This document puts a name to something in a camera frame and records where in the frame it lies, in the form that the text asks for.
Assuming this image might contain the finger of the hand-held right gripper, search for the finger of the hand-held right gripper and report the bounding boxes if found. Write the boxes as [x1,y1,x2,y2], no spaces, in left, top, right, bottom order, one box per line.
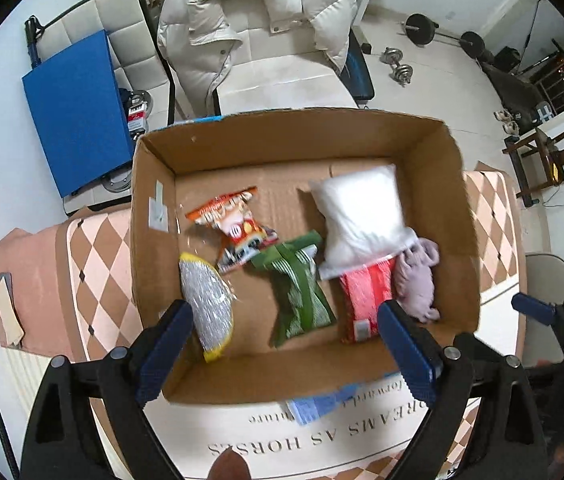
[511,293,564,333]

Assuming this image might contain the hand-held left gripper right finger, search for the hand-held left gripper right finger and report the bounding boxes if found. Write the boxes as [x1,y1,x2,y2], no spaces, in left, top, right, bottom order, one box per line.
[377,300,551,480]

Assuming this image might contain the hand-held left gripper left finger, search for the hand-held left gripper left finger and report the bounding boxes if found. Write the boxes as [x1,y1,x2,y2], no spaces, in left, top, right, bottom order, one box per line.
[22,300,195,480]

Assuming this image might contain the red towel packet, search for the red towel packet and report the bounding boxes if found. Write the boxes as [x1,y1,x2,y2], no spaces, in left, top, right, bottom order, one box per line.
[338,255,399,345]

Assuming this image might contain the purple cloth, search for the purple cloth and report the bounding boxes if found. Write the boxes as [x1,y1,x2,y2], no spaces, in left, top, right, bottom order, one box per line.
[393,239,442,323]

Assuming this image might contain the silver scouring pad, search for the silver scouring pad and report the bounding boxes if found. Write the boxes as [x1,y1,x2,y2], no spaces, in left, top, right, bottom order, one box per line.
[178,252,236,364]

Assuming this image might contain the green striped snack packet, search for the green striped snack packet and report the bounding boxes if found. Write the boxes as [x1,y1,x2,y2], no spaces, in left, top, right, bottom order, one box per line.
[248,230,338,348]

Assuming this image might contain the white pillow bag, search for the white pillow bag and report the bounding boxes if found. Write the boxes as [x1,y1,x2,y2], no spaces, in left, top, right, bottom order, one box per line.
[308,164,419,281]

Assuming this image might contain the orange snack packet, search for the orange snack packet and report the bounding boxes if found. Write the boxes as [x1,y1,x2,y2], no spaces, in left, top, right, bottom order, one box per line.
[185,186,279,275]

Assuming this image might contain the brown cardboard box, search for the brown cardboard box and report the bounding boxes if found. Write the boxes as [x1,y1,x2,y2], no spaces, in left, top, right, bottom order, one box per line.
[130,107,483,405]

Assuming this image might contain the white round chair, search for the white round chair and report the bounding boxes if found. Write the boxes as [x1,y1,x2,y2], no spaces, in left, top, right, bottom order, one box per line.
[523,253,564,367]

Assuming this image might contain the blue cloth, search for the blue cloth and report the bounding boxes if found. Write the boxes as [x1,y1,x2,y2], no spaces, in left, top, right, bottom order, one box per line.
[284,384,363,427]

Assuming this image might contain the wooden chair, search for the wooden chair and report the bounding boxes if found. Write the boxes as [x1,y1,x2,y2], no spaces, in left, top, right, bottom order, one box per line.
[502,118,564,207]

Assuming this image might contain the beige paper tag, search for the beige paper tag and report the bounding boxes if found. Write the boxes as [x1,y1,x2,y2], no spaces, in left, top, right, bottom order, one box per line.
[0,272,25,347]

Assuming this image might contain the pair of white shoes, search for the pair of white shoes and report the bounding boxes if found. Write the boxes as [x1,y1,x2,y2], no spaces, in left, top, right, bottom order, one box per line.
[494,109,521,136]

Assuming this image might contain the black bag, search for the black bag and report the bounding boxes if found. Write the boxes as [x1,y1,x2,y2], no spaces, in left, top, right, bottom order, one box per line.
[477,46,548,131]

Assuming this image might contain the red and white box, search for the red and white box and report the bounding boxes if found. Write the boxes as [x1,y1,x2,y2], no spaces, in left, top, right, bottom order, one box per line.
[127,96,146,136]

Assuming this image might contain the blue flat board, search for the blue flat board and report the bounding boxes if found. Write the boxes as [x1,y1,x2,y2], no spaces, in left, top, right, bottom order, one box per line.
[22,29,136,199]

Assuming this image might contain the black weight bench pad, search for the black weight bench pad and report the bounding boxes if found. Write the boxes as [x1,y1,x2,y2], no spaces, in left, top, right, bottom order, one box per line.
[337,29,376,102]

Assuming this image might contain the black barbell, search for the black barbell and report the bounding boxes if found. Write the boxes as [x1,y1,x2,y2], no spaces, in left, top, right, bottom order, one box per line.
[402,12,494,59]

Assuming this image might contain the beige tufted chair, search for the beige tufted chair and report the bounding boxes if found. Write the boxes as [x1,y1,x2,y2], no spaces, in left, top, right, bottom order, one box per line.
[44,0,175,128]

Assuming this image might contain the white puffer jacket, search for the white puffer jacket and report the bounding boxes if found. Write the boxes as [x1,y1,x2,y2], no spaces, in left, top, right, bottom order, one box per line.
[157,0,359,107]

